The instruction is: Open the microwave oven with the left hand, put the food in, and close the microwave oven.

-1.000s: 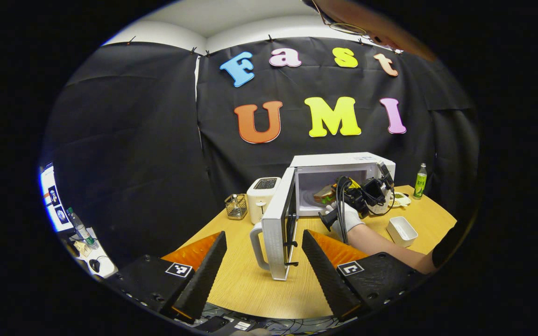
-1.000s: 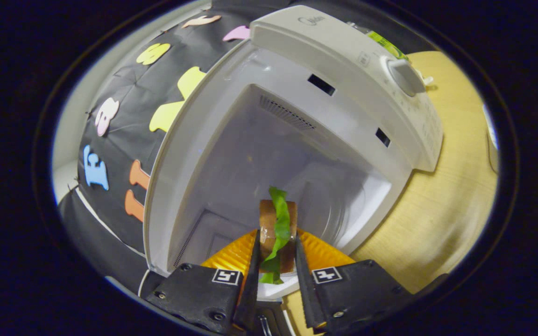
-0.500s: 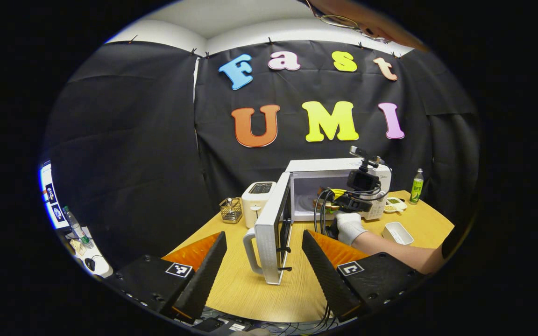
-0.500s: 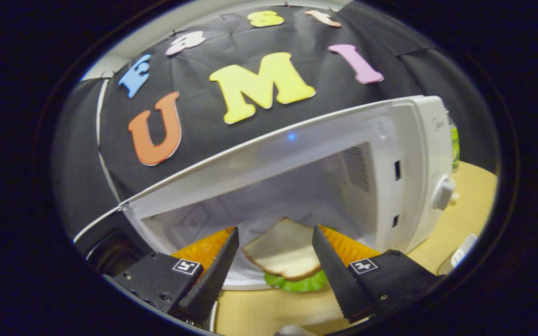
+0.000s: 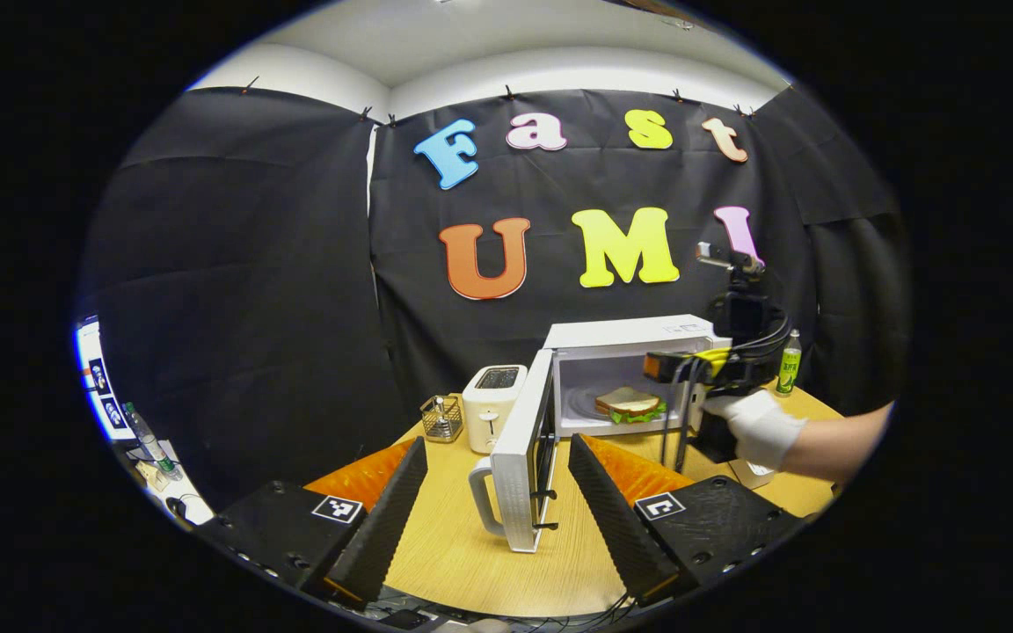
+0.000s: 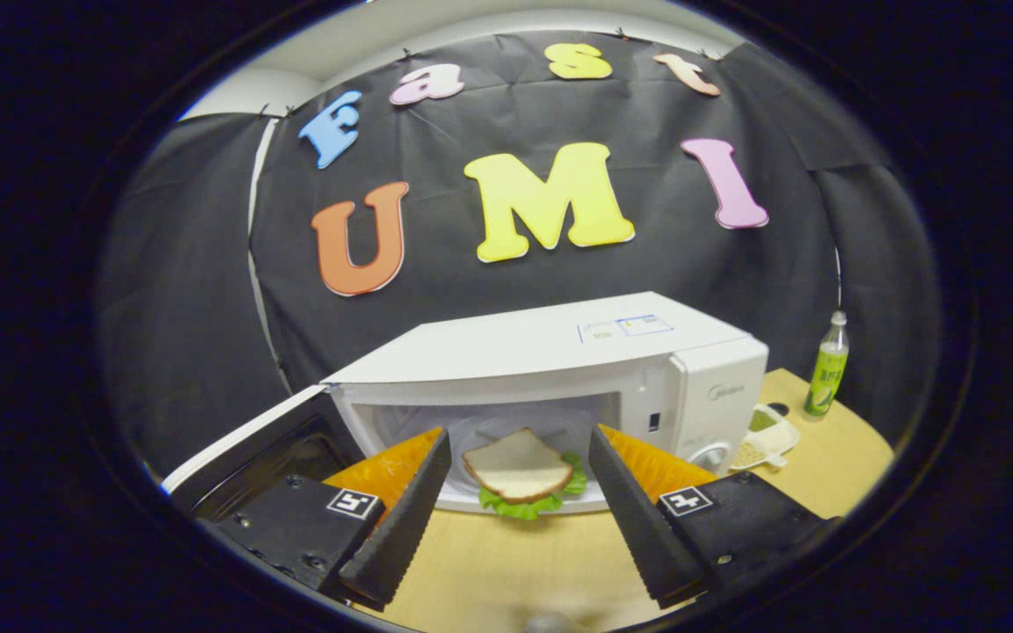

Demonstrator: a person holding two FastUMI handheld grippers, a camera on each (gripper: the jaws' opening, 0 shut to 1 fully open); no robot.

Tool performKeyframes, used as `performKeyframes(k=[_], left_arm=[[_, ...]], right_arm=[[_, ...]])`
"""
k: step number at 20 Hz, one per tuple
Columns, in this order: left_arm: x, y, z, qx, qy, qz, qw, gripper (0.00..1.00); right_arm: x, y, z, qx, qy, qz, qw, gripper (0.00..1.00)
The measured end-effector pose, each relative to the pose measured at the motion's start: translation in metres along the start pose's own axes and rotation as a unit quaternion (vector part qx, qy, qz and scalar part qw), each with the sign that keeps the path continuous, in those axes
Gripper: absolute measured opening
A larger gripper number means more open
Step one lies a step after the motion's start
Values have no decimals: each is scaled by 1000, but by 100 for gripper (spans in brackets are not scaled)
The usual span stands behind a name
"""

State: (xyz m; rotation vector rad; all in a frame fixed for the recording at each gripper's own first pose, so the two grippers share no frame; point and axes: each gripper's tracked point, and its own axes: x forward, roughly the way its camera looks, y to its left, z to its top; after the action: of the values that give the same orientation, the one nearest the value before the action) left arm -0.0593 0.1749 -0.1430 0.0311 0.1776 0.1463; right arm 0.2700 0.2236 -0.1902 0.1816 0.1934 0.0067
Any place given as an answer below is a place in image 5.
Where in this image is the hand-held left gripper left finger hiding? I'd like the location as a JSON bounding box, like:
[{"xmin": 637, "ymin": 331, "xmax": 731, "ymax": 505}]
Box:
[{"xmin": 199, "ymin": 436, "xmax": 430, "ymax": 614}]

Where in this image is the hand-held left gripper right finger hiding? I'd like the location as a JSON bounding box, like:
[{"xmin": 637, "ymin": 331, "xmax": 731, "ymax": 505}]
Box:
[{"xmin": 566, "ymin": 433, "xmax": 811, "ymax": 609}]

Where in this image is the white microwave oven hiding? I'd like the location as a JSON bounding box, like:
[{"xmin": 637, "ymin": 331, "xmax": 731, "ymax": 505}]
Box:
[{"xmin": 469, "ymin": 314, "xmax": 733, "ymax": 555}]

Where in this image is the lettuce sandwich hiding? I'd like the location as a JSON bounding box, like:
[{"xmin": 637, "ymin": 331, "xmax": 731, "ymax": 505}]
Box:
[{"xmin": 594, "ymin": 386, "xmax": 668, "ymax": 426}]

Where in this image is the green drink bottle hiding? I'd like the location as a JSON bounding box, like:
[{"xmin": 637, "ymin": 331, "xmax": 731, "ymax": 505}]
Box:
[{"xmin": 776, "ymin": 330, "xmax": 803, "ymax": 397}]

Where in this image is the white toaster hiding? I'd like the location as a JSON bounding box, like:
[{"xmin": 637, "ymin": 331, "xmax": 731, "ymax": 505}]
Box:
[{"xmin": 462, "ymin": 364, "xmax": 528, "ymax": 455}]

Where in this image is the white side table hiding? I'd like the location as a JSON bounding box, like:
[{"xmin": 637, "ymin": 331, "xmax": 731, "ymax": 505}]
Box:
[{"xmin": 111, "ymin": 438, "xmax": 217, "ymax": 528}]

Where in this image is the clear plastic bottle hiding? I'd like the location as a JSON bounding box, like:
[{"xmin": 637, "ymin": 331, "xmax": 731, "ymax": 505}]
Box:
[{"xmin": 122, "ymin": 402, "xmax": 184, "ymax": 482}]

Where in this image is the black backdrop cloth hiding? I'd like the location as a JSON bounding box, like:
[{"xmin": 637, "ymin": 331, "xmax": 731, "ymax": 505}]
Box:
[{"xmin": 76, "ymin": 84, "xmax": 912, "ymax": 520}]

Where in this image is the white printed poster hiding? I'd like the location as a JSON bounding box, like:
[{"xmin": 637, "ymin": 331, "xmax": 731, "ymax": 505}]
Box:
[{"xmin": 74, "ymin": 318, "xmax": 136, "ymax": 442}]

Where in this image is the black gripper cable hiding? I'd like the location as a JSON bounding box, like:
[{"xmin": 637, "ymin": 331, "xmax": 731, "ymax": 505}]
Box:
[{"xmin": 659, "ymin": 352, "xmax": 703, "ymax": 469}]

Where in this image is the metal wire basket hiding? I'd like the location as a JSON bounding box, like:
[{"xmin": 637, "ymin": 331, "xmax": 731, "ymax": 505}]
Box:
[{"xmin": 420, "ymin": 395, "xmax": 464, "ymax": 443}]

